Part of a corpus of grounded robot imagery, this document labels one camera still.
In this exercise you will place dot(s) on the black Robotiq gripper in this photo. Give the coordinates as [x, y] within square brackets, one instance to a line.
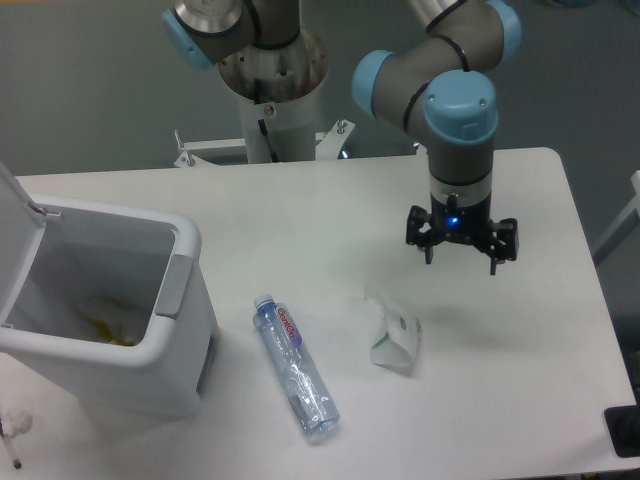
[470, 225]

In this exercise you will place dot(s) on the white paper carton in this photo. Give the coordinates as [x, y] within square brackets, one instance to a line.
[396, 342]

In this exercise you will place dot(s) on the clear plastic water bottle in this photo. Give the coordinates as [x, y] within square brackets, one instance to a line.
[300, 380]

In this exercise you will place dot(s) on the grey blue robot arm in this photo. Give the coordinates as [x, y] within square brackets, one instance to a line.
[437, 93]

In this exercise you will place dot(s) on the yellow white trash in bin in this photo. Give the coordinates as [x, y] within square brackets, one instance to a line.
[113, 322]

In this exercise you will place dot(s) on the white plastic trash can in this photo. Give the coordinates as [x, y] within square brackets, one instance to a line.
[57, 252]

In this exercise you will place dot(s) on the black device at table edge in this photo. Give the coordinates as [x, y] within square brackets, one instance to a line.
[623, 427]

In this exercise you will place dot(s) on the white crumpled tissue ball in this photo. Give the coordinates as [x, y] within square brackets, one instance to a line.
[17, 422]

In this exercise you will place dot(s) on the thin white stick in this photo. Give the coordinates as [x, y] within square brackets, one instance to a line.
[10, 448]

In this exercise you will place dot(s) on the white frame at right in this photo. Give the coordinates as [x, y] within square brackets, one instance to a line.
[620, 227]

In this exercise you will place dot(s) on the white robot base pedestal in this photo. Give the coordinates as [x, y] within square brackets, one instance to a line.
[276, 91]

